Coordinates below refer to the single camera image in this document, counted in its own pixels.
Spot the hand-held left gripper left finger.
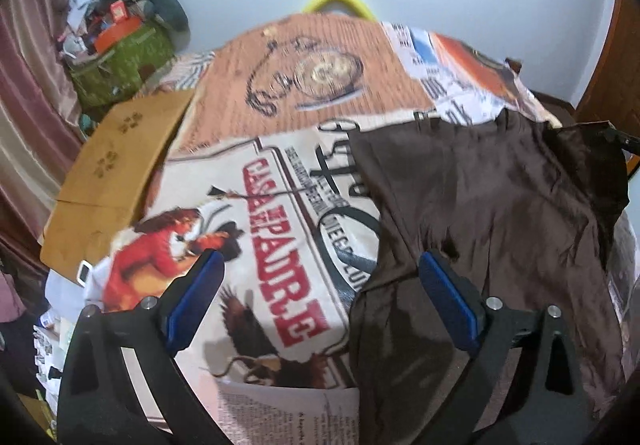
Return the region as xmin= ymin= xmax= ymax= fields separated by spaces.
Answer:
xmin=57 ymin=249 xmax=231 ymax=445

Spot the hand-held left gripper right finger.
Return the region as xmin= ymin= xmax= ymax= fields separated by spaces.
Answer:
xmin=417 ymin=249 xmax=598 ymax=445

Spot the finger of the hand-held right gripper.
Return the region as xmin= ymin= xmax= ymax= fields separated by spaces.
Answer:
xmin=595 ymin=122 xmax=640 ymax=157

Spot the dark brown garment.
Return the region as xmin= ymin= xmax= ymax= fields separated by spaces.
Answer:
xmin=347 ymin=109 xmax=632 ymax=445

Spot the wooden door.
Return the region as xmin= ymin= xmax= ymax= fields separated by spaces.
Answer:
xmin=575 ymin=0 xmax=640 ymax=126

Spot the pile of papers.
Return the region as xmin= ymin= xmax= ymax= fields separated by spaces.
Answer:
xmin=30 ymin=310 xmax=66 ymax=426

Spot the cardboard box with paw prints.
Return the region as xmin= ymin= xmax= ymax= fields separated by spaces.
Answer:
xmin=39 ymin=90 xmax=197 ymax=276

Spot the printed blanket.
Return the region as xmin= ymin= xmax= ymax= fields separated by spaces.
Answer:
xmin=45 ymin=14 xmax=640 ymax=445

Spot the green fabric bag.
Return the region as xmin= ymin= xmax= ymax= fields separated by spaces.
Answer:
xmin=69 ymin=20 xmax=176 ymax=108

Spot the striped brown curtain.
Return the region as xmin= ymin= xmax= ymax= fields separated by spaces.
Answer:
xmin=0 ymin=0 xmax=83 ymax=271

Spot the orange box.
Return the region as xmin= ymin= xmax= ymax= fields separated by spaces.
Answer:
xmin=94 ymin=18 xmax=146 ymax=53

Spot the grey cloth bundle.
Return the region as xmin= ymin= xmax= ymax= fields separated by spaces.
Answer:
xmin=135 ymin=0 xmax=191 ymax=32

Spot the dark wooden bed frame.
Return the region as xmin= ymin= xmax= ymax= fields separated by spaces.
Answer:
xmin=530 ymin=90 xmax=576 ymax=126

